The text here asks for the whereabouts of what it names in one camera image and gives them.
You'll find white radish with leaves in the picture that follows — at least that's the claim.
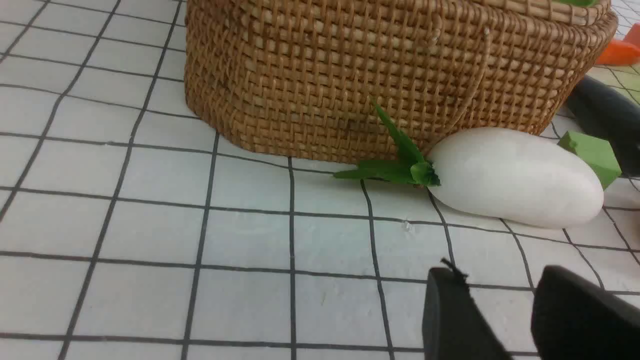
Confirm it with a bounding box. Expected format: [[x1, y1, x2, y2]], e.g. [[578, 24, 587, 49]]
[[334, 104, 605, 229]]

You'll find woven rattan basket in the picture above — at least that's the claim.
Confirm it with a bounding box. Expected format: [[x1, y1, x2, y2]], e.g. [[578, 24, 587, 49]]
[[184, 0, 618, 164]]

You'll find green basket lining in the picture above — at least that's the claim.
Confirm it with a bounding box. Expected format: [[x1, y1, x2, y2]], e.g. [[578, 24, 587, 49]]
[[554, 0, 599, 8]]

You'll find orange carrot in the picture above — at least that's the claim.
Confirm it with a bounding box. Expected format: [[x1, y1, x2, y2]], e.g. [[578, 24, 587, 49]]
[[595, 22, 640, 66]]

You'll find green foam cube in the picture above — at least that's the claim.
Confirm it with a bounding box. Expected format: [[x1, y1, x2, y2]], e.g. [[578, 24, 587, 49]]
[[557, 131, 622, 191]]

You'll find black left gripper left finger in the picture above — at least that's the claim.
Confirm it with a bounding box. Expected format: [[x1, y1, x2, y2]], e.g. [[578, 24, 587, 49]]
[[422, 258, 512, 360]]

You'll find white grid tablecloth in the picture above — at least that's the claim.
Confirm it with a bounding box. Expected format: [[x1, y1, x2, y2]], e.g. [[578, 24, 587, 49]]
[[0, 0, 639, 360]]

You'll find dark purple eggplant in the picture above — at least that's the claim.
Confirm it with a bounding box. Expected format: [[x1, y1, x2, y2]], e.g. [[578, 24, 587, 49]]
[[566, 75, 640, 178]]

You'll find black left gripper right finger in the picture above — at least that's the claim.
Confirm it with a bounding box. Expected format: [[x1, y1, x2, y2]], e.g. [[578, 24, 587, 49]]
[[531, 265, 640, 360]]

